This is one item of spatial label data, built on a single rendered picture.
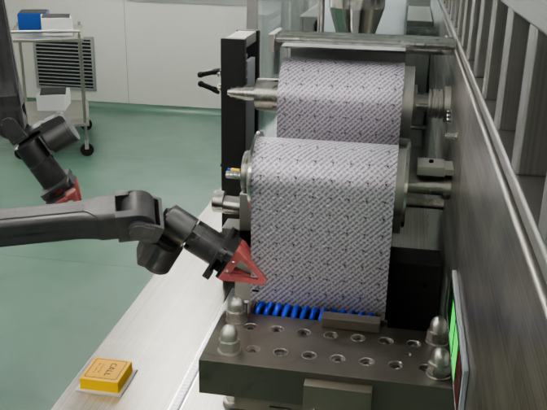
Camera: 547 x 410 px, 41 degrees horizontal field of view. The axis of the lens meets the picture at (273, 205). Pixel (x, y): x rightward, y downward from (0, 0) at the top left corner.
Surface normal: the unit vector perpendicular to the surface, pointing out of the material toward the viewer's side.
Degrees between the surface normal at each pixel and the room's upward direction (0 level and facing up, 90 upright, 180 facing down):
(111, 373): 0
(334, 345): 0
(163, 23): 90
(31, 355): 0
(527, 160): 90
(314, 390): 90
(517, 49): 90
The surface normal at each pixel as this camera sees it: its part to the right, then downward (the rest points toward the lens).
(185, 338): 0.02, -0.94
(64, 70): -0.18, 0.34
